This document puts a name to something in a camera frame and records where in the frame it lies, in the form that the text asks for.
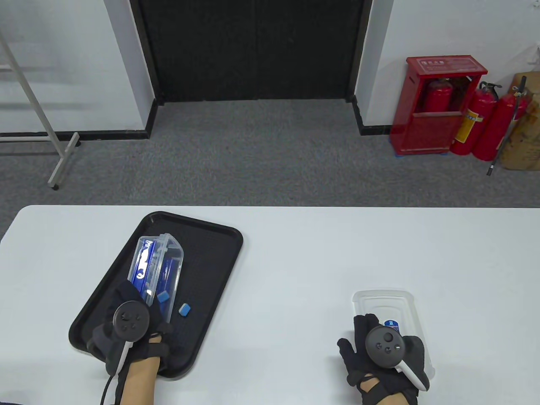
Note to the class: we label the person's right hand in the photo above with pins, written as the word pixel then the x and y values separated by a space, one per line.
pixel 363 337

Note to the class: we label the person's left hand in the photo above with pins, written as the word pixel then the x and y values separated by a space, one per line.
pixel 156 320

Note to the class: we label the black white controller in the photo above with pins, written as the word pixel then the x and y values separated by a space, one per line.
pixel 384 344
pixel 130 318

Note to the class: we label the pile of blue mahjong tiles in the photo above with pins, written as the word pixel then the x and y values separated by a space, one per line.
pixel 184 310

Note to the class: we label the clear plastic lid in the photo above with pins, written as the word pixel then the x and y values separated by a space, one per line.
pixel 379 301

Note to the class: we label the clear box with blue latches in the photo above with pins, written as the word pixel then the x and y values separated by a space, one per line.
pixel 168 261

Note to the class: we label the black plastic tray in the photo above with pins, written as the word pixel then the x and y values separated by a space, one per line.
pixel 211 253

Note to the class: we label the person's left forearm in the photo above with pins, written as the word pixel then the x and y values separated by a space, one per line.
pixel 139 384

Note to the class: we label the red fire extinguisher cabinet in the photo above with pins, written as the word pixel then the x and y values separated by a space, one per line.
pixel 426 130

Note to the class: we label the red fire extinguisher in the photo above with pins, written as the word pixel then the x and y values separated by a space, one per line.
pixel 438 97
pixel 498 126

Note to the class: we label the brown cardboard box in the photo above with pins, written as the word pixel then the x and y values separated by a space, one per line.
pixel 525 143

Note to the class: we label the red extinguisher with yellow label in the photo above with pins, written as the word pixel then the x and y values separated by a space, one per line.
pixel 481 109

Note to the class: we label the black door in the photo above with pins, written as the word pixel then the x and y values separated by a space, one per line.
pixel 253 50

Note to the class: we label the white metal stand frame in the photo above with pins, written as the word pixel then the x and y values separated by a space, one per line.
pixel 64 162

